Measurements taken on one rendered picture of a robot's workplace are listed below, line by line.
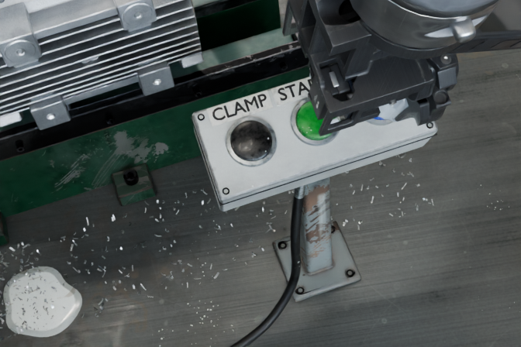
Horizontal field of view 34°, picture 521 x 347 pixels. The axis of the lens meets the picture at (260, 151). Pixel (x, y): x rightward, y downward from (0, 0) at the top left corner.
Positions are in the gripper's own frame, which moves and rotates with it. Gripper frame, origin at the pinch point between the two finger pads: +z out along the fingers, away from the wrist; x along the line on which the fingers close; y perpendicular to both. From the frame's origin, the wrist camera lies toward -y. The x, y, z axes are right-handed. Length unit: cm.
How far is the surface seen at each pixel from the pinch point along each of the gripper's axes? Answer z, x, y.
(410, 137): 2.3, 3.3, -1.2
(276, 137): 2.1, 0.3, 8.2
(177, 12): 10.6, -14.6, 11.5
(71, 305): 28.9, 4.3, 29.4
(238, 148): 1.5, 0.4, 11.1
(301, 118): 1.5, -0.3, 6.0
